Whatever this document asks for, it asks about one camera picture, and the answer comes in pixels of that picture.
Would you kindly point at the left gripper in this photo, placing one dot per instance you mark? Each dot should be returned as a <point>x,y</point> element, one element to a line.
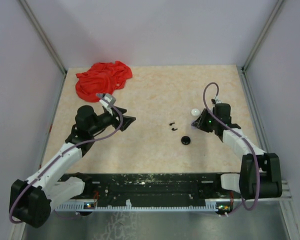
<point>116,123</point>

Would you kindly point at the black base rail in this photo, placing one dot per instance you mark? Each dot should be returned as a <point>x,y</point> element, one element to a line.
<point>154,189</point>

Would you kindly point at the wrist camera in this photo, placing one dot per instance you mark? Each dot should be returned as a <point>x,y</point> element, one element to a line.
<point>107,100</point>
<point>216,100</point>

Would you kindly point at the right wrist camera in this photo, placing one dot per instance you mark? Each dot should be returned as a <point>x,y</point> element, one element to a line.
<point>216,100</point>

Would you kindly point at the purple earbud case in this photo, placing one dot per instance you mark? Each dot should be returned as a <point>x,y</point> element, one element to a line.
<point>194,125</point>

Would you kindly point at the red cloth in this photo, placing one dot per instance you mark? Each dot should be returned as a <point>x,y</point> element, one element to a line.
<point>102,78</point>

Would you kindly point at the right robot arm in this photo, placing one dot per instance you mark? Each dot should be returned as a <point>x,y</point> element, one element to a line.
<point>260,172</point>

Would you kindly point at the white earbud case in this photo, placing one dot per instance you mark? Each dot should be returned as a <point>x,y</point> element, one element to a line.
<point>195,112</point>

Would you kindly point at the black earbud case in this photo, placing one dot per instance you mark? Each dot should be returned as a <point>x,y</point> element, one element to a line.
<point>185,140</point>

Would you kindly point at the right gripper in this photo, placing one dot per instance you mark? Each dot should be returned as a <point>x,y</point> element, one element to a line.
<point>200,122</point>

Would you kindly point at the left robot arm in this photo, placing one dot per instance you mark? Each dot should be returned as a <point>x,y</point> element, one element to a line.
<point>32,200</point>

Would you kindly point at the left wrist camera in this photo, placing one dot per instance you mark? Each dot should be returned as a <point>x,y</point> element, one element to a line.
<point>107,100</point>

